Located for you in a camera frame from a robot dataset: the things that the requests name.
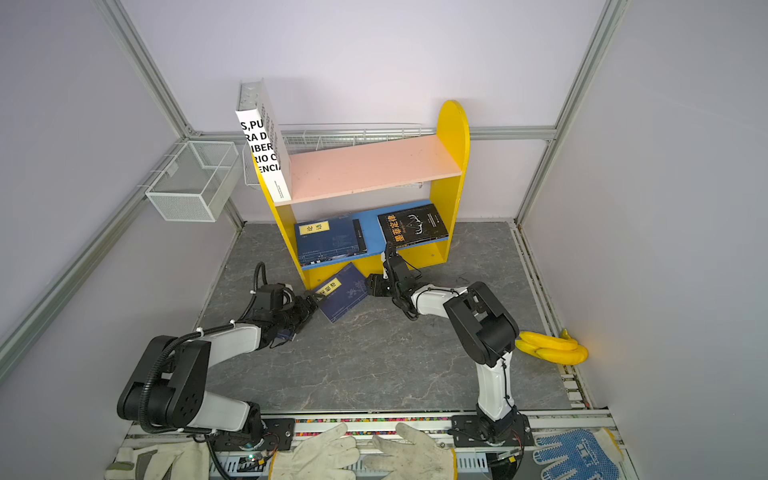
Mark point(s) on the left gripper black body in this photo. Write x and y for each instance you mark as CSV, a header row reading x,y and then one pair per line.
x,y
292,317

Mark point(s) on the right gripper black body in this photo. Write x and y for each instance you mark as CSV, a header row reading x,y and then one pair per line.
x,y
396,295

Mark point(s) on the black folder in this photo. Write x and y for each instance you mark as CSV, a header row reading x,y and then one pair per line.
x,y
413,226

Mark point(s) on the blue book yellow label top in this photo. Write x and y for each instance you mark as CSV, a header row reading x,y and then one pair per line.
x,y
339,294

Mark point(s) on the blue bottom book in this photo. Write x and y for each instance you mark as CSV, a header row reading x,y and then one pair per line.
x,y
328,240

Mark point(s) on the white book black lettering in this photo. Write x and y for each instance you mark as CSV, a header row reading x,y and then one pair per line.
x,y
259,124

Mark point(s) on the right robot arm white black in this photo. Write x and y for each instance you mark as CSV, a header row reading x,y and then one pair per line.
x,y
484,327

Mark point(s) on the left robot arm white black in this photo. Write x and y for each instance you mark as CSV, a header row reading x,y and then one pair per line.
x,y
167,390

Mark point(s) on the yellow shelf pink blue boards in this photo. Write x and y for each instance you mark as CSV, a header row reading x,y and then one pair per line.
x,y
441,159

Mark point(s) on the white work glove centre left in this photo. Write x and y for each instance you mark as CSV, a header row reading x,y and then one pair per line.
x,y
322,457

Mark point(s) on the white work glove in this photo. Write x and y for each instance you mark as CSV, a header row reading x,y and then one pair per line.
x,y
420,457
322,457

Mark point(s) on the white mesh basket left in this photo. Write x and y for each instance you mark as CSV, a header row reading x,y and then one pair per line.
x,y
197,181

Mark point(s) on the yellow bananas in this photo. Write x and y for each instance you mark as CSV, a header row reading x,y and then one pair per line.
x,y
563,350

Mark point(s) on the white work glove centre right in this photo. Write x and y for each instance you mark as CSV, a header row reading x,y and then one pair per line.
x,y
420,457

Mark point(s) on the white glove far left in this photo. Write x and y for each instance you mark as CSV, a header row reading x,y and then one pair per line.
x,y
183,460

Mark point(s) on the blue dotted glove right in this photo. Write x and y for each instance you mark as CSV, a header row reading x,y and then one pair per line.
x,y
579,454

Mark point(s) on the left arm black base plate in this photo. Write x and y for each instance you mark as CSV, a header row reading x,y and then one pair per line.
x,y
258,434

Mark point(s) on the white wire rack rear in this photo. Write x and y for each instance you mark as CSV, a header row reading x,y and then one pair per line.
x,y
304,141

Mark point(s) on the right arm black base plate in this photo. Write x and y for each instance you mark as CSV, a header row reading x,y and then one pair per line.
x,y
476,430

